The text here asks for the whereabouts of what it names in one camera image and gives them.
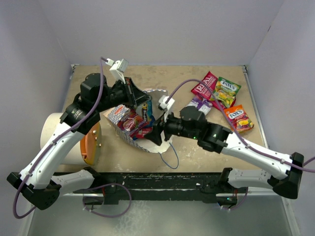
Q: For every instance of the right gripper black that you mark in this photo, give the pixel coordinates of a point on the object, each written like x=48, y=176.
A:
x=155, y=135

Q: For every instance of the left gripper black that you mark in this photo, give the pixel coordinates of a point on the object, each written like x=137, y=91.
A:
x=134, y=96

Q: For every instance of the purple pink candy packet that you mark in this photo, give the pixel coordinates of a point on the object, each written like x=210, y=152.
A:
x=130, y=123

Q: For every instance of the blue checkered paper bag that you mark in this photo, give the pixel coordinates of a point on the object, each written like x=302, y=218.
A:
x=113, y=115

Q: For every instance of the purple white snack packet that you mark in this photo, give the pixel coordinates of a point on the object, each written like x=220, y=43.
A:
x=200, y=104

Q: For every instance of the pink cookie snack packet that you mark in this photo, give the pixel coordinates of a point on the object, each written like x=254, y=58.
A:
x=206, y=91

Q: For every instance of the green yellow candy packet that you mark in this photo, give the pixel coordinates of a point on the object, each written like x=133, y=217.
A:
x=225, y=91

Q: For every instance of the orange snack packet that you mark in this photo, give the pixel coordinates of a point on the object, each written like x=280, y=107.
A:
x=239, y=118

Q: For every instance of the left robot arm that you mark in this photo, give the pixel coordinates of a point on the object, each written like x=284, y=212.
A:
x=37, y=182

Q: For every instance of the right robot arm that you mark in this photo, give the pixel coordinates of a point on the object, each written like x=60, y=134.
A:
x=276, y=171

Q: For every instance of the red pink snack packet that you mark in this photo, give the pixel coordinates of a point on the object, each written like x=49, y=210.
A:
x=141, y=133

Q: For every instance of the blue snack packet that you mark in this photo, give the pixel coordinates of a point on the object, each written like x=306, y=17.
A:
x=146, y=112

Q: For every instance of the white cylinder orange lid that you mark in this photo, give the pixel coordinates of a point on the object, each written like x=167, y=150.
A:
x=85, y=149

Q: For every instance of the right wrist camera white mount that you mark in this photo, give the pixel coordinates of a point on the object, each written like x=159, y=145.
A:
x=165, y=104

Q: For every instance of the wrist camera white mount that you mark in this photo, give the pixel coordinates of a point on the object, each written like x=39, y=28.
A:
x=165, y=104
x=117, y=69

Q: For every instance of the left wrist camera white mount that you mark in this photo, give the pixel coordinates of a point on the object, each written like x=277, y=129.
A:
x=117, y=69

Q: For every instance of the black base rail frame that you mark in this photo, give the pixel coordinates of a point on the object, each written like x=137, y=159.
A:
x=208, y=188

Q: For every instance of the aluminium table frame rail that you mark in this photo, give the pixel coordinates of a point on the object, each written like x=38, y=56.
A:
x=262, y=133

